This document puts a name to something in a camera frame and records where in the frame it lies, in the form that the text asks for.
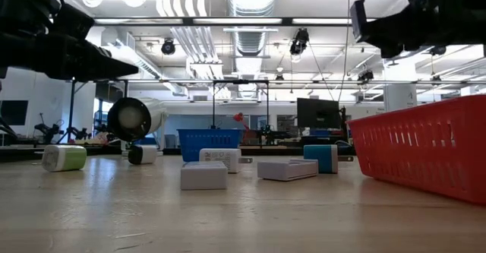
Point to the white cylindrical lamp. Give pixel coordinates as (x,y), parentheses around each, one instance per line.
(133,118)

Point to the blue plastic basket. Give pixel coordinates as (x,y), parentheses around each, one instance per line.
(209,139)

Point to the black background robot arm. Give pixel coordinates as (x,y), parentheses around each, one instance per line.
(79,133)
(47,129)

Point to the green white charger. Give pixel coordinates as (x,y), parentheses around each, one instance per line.
(68,158)

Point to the black white charger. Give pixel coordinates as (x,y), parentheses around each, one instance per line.
(148,154)

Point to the black overhead light bar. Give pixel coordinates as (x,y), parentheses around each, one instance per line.
(286,21)

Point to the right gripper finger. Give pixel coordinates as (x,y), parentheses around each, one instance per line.
(392,50)
(395,27)

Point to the silver ventilation duct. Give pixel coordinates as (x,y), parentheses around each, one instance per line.
(250,42)

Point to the white printed charger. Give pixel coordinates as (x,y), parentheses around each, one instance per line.
(220,155)

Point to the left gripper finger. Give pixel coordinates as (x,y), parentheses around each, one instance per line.
(102,78)
(110,67)

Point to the dark wall screen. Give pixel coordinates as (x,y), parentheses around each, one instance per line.
(13,112)

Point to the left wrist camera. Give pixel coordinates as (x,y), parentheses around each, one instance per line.
(74,21)

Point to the small red object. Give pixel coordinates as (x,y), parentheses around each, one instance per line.
(238,117)

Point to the black overhead camera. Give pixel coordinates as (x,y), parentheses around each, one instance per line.
(300,40)

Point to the dark metal stand frame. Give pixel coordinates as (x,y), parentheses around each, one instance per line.
(71,112)

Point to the black computer monitor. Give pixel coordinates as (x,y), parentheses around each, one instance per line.
(318,113)

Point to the white column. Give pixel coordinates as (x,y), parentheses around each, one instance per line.
(398,97)

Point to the red plastic basket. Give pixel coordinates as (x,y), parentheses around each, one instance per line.
(417,150)

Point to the teal white charger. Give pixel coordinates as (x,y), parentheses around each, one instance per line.
(320,158)

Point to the white box dark label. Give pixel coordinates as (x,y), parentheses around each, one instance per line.
(287,169)

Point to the black ceiling spotlight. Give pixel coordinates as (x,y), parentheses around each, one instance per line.
(438,50)
(168,47)
(279,77)
(365,75)

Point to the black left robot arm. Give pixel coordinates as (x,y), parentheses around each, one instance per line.
(23,6)

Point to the plain white box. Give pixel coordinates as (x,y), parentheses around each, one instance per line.
(204,175)

